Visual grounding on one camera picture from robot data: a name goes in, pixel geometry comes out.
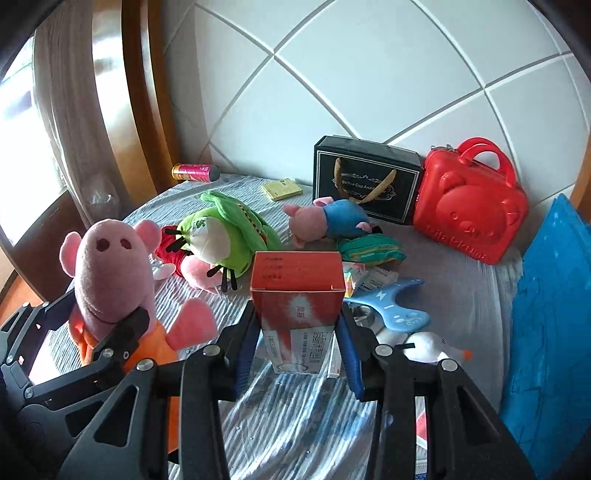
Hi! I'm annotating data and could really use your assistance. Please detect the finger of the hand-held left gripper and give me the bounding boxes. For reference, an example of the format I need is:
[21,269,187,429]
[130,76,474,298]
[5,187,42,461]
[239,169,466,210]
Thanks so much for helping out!
[23,310,153,416]
[0,291,77,393]

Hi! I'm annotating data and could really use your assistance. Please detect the wooden wall frame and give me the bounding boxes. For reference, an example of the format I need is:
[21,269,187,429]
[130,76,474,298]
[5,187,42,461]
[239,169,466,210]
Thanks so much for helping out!
[119,0,214,197]

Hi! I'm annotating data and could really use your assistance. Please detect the pig plush red dress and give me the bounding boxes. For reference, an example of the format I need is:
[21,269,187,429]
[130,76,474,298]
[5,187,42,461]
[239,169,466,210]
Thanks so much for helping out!
[152,224,223,292]

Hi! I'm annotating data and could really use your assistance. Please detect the pink drink can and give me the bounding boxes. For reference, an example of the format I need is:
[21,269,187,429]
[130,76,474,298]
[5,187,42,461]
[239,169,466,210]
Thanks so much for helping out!
[172,162,221,184]

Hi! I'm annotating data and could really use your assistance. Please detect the white duck plush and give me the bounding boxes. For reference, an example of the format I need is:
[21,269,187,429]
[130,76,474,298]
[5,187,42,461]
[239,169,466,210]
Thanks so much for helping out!
[401,331,472,366]

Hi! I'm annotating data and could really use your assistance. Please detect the blue guitar-shaped toy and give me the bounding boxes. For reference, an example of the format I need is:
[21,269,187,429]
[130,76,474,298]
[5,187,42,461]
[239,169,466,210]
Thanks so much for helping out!
[344,278,428,334]

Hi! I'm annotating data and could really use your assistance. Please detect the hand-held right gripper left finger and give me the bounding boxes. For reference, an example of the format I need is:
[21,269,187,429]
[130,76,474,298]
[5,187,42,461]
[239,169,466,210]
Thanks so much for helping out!
[58,302,259,480]

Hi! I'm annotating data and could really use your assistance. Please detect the dark wooden cabinet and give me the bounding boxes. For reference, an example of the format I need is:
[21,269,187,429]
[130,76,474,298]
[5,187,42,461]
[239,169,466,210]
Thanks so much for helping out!
[0,194,89,303]

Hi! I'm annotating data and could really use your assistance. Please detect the green frog plush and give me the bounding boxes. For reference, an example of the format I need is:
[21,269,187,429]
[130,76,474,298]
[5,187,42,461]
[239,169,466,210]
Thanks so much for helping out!
[178,190,282,294]

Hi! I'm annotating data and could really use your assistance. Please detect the green pouch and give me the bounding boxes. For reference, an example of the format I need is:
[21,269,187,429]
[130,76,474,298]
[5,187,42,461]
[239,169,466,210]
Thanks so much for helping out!
[337,235,405,268]

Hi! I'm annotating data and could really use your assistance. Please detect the white curtain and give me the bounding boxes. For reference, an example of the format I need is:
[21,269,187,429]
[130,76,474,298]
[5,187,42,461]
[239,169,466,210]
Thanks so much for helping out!
[31,0,126,220]

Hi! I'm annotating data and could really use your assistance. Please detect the white paper packet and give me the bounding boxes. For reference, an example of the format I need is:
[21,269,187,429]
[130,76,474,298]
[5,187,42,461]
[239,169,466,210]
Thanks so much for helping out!
[361,267,400,290]

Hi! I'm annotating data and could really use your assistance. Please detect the red bear suitcase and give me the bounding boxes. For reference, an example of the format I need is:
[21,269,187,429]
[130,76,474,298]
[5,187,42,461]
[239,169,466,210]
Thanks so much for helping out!
[412,137,529,265]

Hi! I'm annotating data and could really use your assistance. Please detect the red white carton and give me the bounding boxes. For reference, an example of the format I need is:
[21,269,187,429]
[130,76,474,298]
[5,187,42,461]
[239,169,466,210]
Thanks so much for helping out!
[249,251,345,374]

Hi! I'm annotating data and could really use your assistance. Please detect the pig plush orange dress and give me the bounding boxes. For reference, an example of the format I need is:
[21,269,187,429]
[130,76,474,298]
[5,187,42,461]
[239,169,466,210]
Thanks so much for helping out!
[60,219,218,457]

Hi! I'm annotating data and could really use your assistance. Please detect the blue plastic storage bin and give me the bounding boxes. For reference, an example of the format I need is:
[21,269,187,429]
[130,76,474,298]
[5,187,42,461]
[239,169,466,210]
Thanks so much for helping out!
[501,194,591,446]

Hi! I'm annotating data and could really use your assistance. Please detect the colourful tissue pack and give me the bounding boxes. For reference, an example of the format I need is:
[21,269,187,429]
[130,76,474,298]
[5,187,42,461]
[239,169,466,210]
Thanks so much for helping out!
[342,261,368,299]

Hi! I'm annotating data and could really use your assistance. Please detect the black gift box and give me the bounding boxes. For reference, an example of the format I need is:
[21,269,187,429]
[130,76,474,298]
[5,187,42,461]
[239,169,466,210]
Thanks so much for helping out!
[313,135,424,227]

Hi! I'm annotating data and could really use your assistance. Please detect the pig plush blue shirt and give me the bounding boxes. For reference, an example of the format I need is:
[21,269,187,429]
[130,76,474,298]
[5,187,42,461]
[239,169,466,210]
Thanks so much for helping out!
[283,196,384,250]

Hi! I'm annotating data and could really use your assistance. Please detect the desktop with pale blue cloth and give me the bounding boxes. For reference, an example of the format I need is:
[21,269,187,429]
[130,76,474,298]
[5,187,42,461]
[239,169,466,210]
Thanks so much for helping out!
[28,173,525,480]

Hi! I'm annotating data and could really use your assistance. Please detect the yellow sticky notes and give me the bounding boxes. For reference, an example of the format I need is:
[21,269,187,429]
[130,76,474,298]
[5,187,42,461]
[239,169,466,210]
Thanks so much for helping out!
[260,179,304,203]

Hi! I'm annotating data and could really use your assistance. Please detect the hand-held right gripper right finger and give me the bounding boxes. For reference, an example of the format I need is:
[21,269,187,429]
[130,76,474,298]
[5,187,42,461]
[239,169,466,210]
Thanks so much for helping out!
[339,307,536,480]

